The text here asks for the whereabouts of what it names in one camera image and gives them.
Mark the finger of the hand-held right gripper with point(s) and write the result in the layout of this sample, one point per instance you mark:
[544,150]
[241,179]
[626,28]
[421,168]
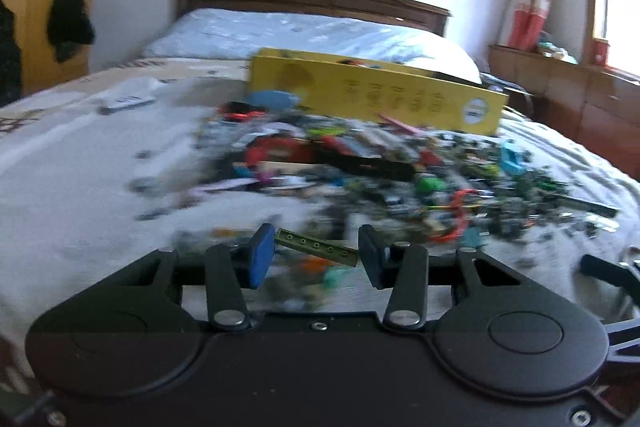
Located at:
[622,337]
[602,271]

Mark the olive green perforated brick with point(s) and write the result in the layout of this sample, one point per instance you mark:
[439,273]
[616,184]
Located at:
[315,247]

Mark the teal white bundle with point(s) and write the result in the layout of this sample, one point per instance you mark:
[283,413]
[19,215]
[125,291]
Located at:
[550,48]

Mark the black jacket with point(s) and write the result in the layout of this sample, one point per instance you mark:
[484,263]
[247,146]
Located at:
[70,17]

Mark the blue grey toy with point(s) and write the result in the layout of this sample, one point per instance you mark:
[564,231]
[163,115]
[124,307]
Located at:
[272,99]

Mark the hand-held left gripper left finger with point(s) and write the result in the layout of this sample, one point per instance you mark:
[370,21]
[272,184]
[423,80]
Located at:
[262,257]

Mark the light blue quilt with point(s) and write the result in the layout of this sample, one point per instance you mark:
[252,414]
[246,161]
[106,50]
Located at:
[280,32]

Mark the white towel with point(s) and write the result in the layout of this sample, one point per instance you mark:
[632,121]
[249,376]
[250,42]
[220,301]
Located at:
[75,187]

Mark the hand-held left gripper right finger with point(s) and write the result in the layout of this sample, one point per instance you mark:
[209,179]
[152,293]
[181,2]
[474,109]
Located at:
[371,257]

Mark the pile of toy bricks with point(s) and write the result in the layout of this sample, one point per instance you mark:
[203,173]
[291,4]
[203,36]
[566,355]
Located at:
[380,177]

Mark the pink paper piece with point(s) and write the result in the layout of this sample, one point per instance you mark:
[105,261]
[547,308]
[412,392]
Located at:
[397,122]

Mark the light blue plastic case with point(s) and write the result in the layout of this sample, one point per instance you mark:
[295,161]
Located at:
[512,157]

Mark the white remote control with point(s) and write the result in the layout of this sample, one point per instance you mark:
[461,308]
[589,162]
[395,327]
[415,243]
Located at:
[125,103]

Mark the wooden cabinet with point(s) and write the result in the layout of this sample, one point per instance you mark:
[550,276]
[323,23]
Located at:
[575,97]

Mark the patterned bed sheet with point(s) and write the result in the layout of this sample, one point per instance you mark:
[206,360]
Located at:
[100,79]

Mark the yellow cardboard box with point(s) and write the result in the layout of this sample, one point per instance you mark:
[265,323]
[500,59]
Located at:
[400,97]

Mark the red cup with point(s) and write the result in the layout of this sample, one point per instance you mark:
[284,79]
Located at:
[601,52]

